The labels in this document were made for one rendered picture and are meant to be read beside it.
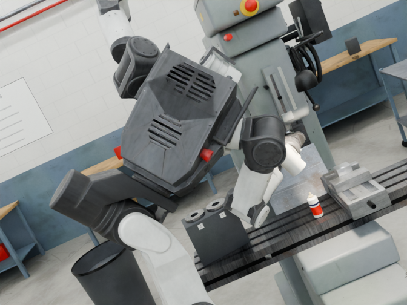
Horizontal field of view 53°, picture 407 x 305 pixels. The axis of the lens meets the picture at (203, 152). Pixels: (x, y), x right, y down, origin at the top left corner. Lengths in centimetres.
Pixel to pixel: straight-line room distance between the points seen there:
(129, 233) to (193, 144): 28
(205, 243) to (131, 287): 163
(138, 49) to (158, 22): 467
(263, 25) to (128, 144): 72
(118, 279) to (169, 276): 206
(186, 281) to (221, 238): 57
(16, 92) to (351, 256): 529
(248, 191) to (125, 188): 36
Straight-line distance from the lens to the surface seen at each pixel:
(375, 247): 167
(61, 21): 604
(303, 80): 141
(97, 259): 360
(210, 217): 169
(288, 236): 170
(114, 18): 134
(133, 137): 103
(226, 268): 171
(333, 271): 165
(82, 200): 106
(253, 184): 119
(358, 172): 175
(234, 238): 175
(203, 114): 98
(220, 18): 140
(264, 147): 107
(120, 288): 324
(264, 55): 155
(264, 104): 156
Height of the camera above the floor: 170
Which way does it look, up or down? 13 degrees down
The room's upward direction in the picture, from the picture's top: 25 degrees counter-clockwise
